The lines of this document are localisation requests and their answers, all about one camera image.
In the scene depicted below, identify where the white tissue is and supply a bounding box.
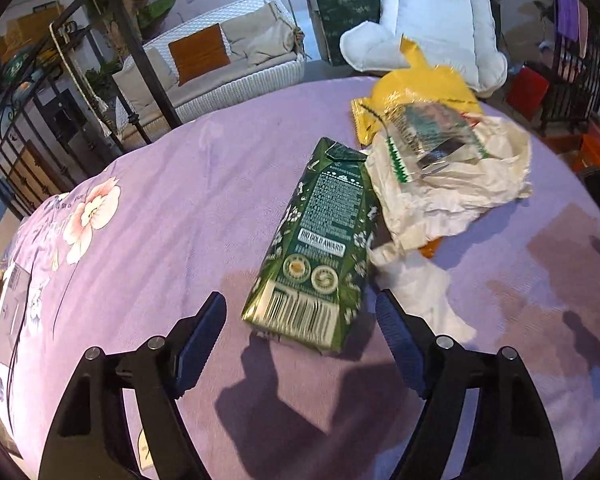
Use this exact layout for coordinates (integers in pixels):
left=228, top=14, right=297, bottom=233
left=367, top=243, right=477, bottom=344

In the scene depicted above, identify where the orange peel piece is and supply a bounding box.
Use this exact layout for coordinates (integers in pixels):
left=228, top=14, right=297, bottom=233
left=418, top=237, right=443, bottom=259

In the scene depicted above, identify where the white paper bag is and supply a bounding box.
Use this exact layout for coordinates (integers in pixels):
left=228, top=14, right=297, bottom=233
left=365, top=114, right=532, bottom=254

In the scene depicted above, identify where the green drink carton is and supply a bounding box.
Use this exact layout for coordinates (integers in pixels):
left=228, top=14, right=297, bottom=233
left=242, top=138, right=379, bottom=354

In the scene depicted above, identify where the clear snack wrapper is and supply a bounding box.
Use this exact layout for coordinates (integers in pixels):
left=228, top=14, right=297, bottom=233
left=378, top=101, right=489, bottom=184

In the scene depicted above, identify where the yellow plastic bag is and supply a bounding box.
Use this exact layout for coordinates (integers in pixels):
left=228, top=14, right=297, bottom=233
left=351, top=36, right=482, bottom=146

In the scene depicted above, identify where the purple floral bed sheet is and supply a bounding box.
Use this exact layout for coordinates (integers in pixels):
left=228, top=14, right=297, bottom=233
left=9, top=78, right=600, bottom=479

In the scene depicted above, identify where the orange plastic bucket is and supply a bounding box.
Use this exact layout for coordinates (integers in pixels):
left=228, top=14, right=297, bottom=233
left=572, top=134, right=600, bottom=172

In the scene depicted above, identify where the red bag on floor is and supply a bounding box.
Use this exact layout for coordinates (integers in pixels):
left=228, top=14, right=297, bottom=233
left=505, top=65, right=550, bottom=122

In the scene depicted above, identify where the black metal rack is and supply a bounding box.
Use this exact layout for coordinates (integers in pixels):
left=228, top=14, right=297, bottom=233
left=539, top=26, right=600, bottom=136

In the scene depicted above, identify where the brown square cushion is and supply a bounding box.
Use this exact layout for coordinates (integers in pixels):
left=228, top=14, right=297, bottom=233
left=169, top=24, right=230, bottom=86

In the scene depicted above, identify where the white cushioned lounge chair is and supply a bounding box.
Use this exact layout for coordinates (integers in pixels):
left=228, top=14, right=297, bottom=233
left=339, top=0, right=508, bottom=98

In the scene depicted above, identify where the white wicker swing sofa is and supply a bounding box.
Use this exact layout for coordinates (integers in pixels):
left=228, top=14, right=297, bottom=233
left=110, top=0, right=308, bottom=141

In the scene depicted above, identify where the purple hanging towel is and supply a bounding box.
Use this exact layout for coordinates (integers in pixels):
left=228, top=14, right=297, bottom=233
left=555, top=0, right=579, bottom=41

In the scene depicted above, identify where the pink hanging towel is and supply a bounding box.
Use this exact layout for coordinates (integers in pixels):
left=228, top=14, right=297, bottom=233
left=578, top=0, right=590, bottom=58

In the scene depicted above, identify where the green patterned cabinet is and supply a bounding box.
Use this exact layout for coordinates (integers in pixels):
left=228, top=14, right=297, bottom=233
left=306, top=0, right=380, bottom=66

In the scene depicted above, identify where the black iron bed frame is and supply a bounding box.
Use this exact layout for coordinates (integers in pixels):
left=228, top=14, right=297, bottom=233
left=0, top=0, right=181, bottom=219

